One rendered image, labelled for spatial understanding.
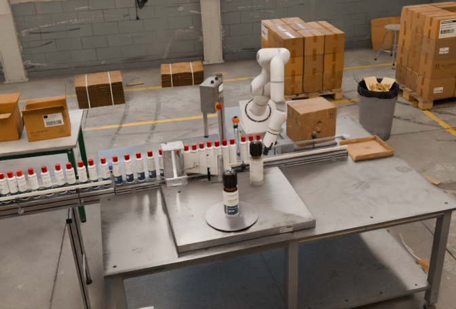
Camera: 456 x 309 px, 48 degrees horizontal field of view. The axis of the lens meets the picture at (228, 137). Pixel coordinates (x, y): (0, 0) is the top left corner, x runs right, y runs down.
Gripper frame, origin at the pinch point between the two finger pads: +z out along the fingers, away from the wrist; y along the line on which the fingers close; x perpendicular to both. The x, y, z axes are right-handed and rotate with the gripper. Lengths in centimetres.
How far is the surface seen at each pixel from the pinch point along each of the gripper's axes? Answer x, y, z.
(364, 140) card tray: 80, -13, -18
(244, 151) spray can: -16.0, 1.9, 1.8
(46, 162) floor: -136, -229, 151
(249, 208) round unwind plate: -25, 57, 14
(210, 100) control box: -50, 0, -28
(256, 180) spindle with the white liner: -15.0, 32.0, 7.3
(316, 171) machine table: 32.5, 18.1, 0.0
